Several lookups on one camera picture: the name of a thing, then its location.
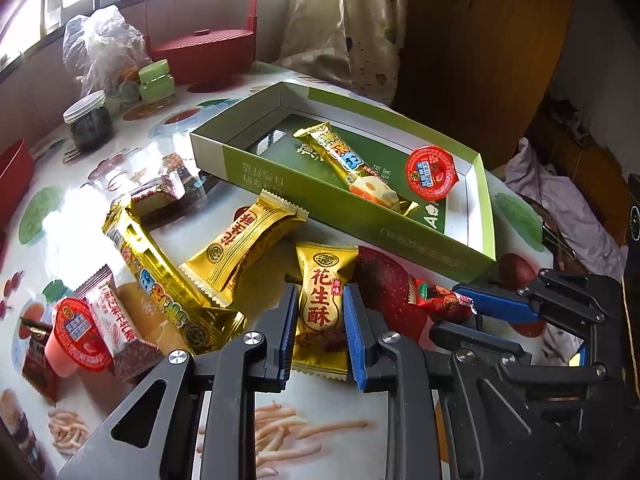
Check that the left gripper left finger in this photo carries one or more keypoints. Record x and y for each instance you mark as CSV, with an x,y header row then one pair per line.
x,y
194,409

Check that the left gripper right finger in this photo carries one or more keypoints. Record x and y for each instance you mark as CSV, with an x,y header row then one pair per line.
x,y
417,384

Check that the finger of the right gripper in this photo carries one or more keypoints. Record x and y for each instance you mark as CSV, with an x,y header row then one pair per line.
x,y
530,303
513,359

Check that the small gold peanut candy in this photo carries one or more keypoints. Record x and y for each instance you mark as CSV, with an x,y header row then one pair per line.
x,y
320,340

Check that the white red nougat packet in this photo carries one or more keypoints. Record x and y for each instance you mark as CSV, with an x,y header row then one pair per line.
x,y
131,354

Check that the small red snack packet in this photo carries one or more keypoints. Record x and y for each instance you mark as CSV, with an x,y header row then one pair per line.
x,y
440,303

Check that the long gold bar back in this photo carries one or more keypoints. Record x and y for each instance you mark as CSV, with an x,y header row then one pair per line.
x,y
202,326

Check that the long gold bar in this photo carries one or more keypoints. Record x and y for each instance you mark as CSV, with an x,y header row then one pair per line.
x,y
352,170
202,326

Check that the pink jelly cup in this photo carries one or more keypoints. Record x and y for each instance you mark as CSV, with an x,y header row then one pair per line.
x,y
75,342
430,173

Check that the gold peanut candy pack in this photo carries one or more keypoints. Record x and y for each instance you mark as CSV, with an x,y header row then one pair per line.
x,y
217,268

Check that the long gold bar front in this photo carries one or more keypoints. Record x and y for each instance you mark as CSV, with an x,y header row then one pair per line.
x,y
352,170

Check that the dark red snack packet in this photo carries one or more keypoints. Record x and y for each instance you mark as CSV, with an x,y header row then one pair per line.
x,y
36,368

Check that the pile of clothes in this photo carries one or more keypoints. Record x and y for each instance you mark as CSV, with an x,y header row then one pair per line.
x,y
594,247

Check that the green white cardboard tray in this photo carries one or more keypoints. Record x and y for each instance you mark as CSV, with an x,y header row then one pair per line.
x,y
251,144

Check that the red oval bowl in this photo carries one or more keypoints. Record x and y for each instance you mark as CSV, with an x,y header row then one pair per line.
x,y
17,168

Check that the dark glass jar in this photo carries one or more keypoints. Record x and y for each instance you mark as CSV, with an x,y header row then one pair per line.
x,y
90,122

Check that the beige patterned curtain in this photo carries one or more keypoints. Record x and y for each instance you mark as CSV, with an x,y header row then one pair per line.
x,y
354,44

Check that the green jar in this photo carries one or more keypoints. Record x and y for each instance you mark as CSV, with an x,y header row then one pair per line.
x,y
156,82

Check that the clear plastic bag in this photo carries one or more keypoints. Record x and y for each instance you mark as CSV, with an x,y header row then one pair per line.
x,y
103,52

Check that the red basket with handle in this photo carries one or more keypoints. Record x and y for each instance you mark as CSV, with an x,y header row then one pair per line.
x,y
207,55

